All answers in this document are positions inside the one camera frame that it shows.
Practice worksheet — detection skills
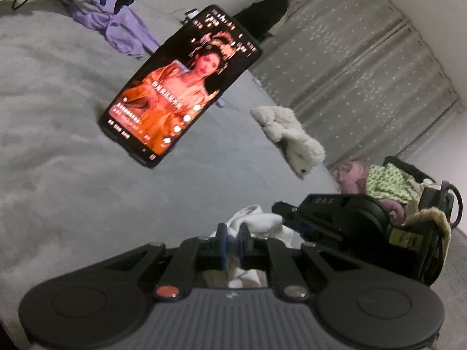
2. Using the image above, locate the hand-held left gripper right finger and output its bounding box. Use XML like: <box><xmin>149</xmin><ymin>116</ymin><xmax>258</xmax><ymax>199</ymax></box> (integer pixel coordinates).
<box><xmin>237</xmin><ymin>225</ymin><xmax>362</xmax><ymax>300</ymax></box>

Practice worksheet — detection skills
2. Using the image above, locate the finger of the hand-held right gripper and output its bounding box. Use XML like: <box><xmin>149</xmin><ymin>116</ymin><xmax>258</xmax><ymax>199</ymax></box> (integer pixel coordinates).
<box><xmin>282</xmin><ymin>216</ymin><xmax>319</xmax><ymax>242</ymax></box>
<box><xmin>272</xmin><ymin>201</ymin><xmax>308</xmax><ymax>217</ymax></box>

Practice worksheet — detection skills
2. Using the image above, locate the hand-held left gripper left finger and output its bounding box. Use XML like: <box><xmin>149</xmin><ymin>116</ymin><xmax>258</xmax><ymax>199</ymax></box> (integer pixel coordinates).
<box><xmin>102</xmin><ymin>223</ymin><xmax>229</xmax><ymax>301</ymax></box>

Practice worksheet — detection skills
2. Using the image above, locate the white garment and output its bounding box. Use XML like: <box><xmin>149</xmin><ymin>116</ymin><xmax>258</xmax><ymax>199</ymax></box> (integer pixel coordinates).
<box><xmin>206</xmin><ymin>205</ymin><xmax>294</xmax><ymax>288</ymax></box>

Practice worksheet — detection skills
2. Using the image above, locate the green patterned cloth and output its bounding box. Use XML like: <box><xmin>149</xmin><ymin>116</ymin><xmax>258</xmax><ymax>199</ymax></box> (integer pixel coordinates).
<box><xmin>365</xmin><ymin>163</ymin><xmax>426</xmax><ymax>205</ymax></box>

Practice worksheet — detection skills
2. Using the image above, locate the pink quilt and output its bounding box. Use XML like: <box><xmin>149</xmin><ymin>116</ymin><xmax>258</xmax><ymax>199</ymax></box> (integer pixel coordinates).
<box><xmin>330</xmin><ymin>160</ymin><xmax>405</xmax><ymax>223</ymax></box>

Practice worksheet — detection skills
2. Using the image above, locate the white plush dog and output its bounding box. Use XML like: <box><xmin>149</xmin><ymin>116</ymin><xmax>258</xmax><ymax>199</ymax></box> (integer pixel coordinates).
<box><xmin>250</xmin><ymin>106</ymin><xmax>326</xmax><ymax>181</ymax></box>

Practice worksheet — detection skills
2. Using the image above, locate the grey star curtain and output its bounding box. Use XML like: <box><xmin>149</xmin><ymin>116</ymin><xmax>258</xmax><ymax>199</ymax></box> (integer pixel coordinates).
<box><xmin>250</xmin><ymin>0</ymin><xmax>460</xmax><ymax>170</ymax></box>

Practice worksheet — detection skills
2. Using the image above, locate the smartphone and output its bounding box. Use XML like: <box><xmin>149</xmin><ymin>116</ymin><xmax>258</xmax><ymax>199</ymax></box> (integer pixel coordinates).
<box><xmin>99</xmin><ymin>4</ymin><xmax>262</xmax><ymax>169</ymax></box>

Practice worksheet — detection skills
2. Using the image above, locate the hanging beige garment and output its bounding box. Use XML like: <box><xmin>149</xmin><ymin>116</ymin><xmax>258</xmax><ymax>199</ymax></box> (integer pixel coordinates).
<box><xmin>270</xmin><ymin>16</ymin><xmax>294</xmax><ymax>38</ymax></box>

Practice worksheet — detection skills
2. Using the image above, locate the hanging black garment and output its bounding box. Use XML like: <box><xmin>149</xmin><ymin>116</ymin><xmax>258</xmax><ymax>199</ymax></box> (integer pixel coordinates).
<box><xmin>231</xmin><ymin>0</ymin><xmax>290</xmax><ymax>41</ymax></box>

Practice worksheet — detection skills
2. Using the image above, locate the purple garment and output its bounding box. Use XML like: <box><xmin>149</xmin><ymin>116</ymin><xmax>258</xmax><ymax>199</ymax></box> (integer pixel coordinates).
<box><xmin>46</xmin><ymin>0</ymin><xmax>161</xmax><ymax>59</ymax></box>

